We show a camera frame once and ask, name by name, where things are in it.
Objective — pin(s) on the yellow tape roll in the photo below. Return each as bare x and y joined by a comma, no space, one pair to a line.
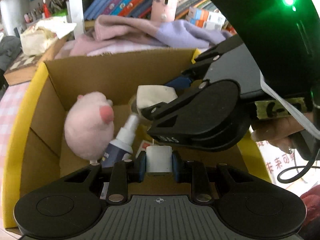
133,107

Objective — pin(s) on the white spray bottle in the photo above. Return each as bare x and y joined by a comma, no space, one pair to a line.
120,148

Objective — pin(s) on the small white charger cube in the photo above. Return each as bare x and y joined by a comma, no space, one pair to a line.
159,159

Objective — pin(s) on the white bookshelf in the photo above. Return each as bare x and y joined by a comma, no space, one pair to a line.
75,2

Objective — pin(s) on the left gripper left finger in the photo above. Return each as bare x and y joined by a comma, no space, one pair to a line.
121,175

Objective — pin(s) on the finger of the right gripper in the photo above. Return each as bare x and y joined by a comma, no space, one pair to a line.
198,70
206,107

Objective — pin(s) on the pink plush pig toy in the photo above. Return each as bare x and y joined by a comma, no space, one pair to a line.
89,126

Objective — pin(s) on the purple pink cloth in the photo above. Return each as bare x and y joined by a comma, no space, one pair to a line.
109,29

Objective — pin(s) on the pink checkered tablecloth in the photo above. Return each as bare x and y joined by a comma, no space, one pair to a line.
33,149

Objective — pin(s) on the person's right hand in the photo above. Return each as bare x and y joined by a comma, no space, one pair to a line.
276,132

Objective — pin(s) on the yellow cardboard box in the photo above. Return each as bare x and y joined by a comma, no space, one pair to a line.
72,106

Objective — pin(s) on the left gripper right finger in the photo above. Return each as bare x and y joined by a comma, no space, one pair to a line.
194,173

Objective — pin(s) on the wooden chessboard box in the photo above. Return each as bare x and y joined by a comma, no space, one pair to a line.
24,67

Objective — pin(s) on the white tissue bag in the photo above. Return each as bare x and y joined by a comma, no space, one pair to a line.
37,38

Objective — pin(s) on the pink cylindrical container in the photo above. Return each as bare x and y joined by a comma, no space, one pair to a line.
163,10

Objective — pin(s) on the orange blue white boxes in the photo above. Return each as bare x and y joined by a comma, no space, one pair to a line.
205,19

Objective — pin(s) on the pile of clothes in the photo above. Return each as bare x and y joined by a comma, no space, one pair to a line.
10,49

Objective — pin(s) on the beige foam block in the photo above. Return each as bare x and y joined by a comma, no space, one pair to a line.
149,95

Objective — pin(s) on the small white card box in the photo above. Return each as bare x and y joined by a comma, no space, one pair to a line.
143,145

